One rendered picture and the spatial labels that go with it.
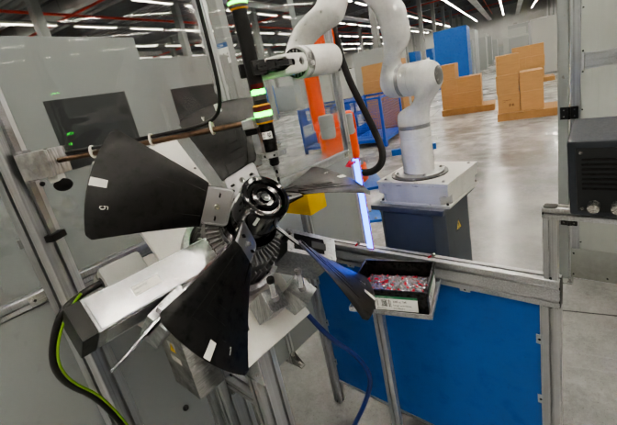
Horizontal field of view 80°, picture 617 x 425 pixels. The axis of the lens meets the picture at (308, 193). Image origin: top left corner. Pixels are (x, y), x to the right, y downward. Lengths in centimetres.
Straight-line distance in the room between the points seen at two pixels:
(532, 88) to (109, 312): 804
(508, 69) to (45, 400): 804
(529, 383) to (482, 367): 13
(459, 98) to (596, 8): 783
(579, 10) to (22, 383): 275
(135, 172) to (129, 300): 26
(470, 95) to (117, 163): 958
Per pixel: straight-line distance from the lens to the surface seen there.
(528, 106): 838
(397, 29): 139
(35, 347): 152
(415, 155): 146
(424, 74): 139
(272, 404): 124
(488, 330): 129
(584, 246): 269
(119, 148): 85
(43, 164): 117
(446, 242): 147
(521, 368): 134
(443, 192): 138
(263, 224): 83
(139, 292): 85
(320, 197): 140
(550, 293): 114
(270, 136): 90
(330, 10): 113
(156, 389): 176
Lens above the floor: 144
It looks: 16 degrees down
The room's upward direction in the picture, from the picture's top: 12 degrees counter-clockwise
